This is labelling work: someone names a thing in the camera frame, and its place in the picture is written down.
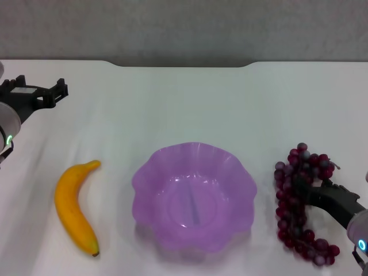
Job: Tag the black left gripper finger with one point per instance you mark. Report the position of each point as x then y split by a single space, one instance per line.
21 81
59 92

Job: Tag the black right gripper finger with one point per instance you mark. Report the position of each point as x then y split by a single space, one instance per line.
333 185
302 188

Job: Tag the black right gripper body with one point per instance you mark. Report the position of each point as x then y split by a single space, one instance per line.
336 201

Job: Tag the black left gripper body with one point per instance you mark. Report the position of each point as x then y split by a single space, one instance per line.
26 97

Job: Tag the dark red grape bunch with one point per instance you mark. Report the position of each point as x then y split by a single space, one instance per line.
287 201

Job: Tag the yellow banana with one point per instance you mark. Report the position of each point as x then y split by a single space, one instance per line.
70 201

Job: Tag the purple translucent wavy bowl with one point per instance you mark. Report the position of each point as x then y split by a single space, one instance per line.
184 201

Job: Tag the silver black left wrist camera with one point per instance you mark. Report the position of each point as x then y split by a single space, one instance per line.
1 69

